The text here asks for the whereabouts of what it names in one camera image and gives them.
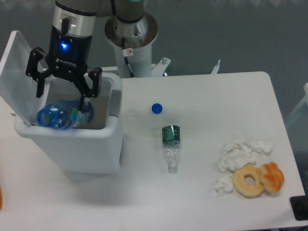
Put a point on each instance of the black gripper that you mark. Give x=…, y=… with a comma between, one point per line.
x=66, y=59

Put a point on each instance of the blue plastic bottle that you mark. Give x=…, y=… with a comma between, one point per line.
x=64, y=115

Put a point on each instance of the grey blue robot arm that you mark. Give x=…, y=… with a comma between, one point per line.
x=78, y=17

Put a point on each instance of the white trash can lid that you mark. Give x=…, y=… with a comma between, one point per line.
x=16, y=88

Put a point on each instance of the white trash can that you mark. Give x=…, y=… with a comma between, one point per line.
x=93, y=148

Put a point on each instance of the white bottle cap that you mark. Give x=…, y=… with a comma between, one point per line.
x=131, y=112

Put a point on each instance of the blue bottle cap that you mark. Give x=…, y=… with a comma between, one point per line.
x=157, y=108

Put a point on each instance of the clear bottle green label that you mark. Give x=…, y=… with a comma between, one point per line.
x=171, y=144

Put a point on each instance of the orange object at left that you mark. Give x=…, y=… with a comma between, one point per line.
x=1, y=199

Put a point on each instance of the large crumpled white tissue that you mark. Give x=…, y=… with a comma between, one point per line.
x=240, y=152

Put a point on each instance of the small crumpled white tissue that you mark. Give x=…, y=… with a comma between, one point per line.
x=223, y=185

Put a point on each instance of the orange glazed twisted bun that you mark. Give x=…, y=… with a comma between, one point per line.
x=271, y=177

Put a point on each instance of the black device at corner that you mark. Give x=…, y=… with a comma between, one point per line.
x=299, y=206

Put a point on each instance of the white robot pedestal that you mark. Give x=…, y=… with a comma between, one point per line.
x=132, y=43

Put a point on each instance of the plain ring donut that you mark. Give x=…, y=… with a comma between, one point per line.
x=247, y=181

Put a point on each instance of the white frame at right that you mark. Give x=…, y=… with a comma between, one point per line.
x=299, y=110

